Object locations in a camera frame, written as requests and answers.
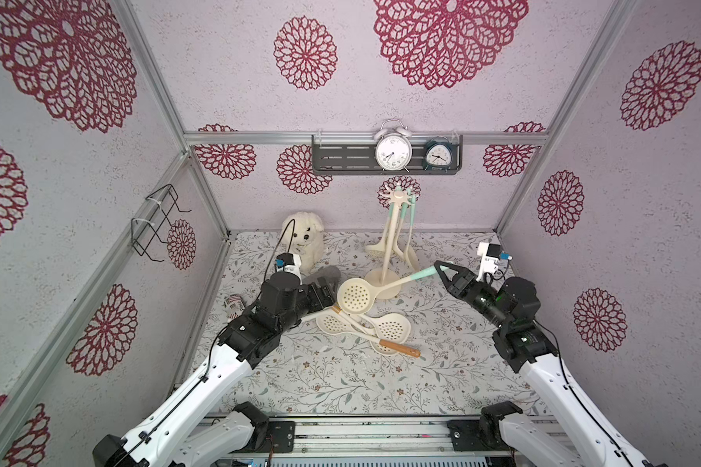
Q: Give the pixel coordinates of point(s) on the grey wall shelf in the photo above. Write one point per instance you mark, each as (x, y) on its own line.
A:
(360, 159)

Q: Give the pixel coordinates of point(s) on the white plush dog toy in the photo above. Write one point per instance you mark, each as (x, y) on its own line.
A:
(304, 237)

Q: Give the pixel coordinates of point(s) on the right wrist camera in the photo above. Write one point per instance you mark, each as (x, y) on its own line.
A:
(491, 257)

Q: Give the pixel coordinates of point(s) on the white alarm clock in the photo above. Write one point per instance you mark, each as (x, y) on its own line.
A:
(393, 151)

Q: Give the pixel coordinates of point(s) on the flag print rolled pouch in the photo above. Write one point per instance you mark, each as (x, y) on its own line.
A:
(234, 306)

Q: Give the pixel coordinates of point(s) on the cream skimmer wooden handle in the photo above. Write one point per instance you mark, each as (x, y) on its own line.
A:
(332, 324)

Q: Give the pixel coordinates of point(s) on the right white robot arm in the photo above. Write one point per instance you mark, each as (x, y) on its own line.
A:
(533, 353)

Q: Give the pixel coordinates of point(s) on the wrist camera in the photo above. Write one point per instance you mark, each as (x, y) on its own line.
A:
(288, 264)
(491, 257)

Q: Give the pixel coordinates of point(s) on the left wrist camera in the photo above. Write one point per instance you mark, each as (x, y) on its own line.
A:
(288, 264)

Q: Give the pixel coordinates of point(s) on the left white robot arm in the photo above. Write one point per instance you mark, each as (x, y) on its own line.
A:
(169, 437)

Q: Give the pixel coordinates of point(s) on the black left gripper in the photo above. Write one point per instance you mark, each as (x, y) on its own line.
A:
(318, 303)

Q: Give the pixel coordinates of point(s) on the teal alarm clock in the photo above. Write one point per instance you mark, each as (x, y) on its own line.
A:
(438, 155)

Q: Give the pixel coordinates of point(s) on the cream skimmer orange handle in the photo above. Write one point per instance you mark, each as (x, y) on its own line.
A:
(345, 316)

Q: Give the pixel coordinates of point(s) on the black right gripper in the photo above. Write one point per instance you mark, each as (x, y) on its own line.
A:
(464, 286)

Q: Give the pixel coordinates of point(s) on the cream utensil rack stand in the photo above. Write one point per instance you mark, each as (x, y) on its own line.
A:
(399, 201)

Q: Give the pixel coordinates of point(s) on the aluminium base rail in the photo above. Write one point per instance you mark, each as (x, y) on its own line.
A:
(383, 441)

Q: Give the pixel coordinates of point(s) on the black wire wall rack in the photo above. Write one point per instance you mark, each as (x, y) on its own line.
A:
(145, 230)

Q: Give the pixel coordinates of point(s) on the cream skimmer brown handle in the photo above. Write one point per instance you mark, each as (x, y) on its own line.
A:
(392, 327)

